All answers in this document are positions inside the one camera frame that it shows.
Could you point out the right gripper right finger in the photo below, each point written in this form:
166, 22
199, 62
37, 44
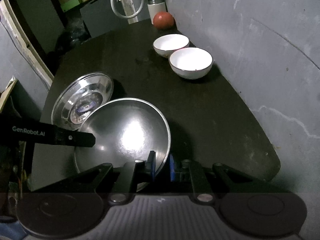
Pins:
191, 177

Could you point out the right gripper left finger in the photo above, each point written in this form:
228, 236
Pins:
104, 179

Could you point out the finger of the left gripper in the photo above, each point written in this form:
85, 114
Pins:
41, 133

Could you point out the matte steel bowl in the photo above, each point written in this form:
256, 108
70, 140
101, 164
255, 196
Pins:
125, 129

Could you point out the shiny steel plate with sticker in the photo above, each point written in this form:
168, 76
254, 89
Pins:
80, 99

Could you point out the white ceramic bowl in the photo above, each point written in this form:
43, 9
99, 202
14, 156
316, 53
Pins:
165, 45
191, 63

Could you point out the green box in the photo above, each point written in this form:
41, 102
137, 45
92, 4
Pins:
69, 4

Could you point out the dark grey cabinet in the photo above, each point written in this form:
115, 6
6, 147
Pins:
99, 18

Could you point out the red ball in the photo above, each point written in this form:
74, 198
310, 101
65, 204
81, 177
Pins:
163, 20

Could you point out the white cylindrical bottle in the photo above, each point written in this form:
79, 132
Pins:
156, 6

